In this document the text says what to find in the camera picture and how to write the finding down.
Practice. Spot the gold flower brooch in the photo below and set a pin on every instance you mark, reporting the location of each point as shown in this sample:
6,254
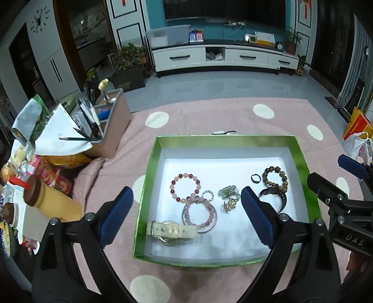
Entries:
230,204

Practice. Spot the black wristwatch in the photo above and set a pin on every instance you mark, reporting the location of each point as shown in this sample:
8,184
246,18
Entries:
275,192

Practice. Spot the black wall clock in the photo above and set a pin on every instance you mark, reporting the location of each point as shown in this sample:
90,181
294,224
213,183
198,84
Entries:
38,23

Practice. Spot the yellow bear bottle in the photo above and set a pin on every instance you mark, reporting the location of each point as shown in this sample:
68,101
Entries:
51,202

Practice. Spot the white yellow box on cabinet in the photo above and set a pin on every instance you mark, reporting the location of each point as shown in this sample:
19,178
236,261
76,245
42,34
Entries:
265,39

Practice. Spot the large black television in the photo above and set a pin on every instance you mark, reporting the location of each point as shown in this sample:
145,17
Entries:
271,13

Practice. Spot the clear plastic storage bin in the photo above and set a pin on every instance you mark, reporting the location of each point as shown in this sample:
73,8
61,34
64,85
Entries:
168,36

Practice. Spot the white plastic shopping bag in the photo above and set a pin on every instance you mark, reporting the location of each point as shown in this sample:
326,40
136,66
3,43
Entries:
358,146

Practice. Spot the small floor potted plant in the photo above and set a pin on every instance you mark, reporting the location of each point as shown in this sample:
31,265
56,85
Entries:
302,62

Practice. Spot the red chinese knot decoration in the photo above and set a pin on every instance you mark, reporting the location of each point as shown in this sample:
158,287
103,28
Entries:
305,12

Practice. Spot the white square box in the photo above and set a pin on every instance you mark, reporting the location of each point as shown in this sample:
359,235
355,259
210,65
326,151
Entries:
31,223

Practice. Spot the pink desk organizer box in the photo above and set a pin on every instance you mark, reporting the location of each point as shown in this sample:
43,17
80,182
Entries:
113,127

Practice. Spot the white paper sheet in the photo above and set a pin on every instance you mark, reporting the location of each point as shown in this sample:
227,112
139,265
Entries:
60,125

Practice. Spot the small dark ring band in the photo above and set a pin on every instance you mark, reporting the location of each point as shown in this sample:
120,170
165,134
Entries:
255,178

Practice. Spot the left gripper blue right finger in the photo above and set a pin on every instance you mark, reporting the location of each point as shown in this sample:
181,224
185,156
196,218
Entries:
316,274

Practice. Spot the right potted plant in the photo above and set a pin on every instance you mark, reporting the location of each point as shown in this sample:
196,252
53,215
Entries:
293,39

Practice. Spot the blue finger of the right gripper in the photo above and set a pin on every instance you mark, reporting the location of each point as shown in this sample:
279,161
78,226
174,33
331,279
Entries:
355,168
327,192

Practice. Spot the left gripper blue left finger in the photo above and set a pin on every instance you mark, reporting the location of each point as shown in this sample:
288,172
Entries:
57,277

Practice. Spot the person's right hand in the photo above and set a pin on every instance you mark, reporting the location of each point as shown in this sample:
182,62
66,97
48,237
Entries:
356,264

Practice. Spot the white tv cabinet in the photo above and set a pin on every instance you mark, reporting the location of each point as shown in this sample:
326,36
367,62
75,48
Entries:
221,56

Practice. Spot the green cardboard box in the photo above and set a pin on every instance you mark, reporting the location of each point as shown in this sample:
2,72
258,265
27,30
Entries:
224,198

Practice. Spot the potted green plant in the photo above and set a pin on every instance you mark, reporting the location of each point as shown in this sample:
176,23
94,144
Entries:
131,67

